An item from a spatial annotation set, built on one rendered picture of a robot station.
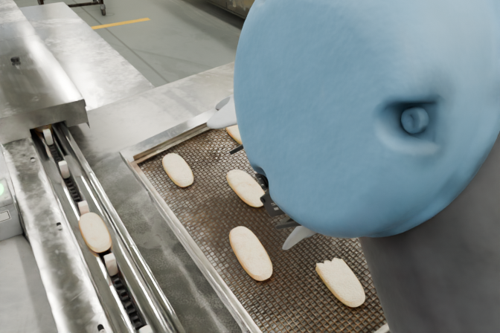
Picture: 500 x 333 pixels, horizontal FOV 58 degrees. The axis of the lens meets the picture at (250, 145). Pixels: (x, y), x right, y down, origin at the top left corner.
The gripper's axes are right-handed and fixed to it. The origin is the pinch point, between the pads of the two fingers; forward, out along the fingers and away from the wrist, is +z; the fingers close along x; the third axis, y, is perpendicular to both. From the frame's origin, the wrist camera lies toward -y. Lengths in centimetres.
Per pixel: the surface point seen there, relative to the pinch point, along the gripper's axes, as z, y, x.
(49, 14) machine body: 144, -42, -84
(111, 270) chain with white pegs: 29.8, 11.6, 3.3
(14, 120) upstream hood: 59, 6, -29
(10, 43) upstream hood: 92, -9, -57
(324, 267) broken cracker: 7.9, -5.4, 15.5
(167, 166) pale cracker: 33.7, -5.7, -5.4
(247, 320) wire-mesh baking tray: 11.0, 5.5, 15.0
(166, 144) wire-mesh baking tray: 38.5, -9.6, -8.9
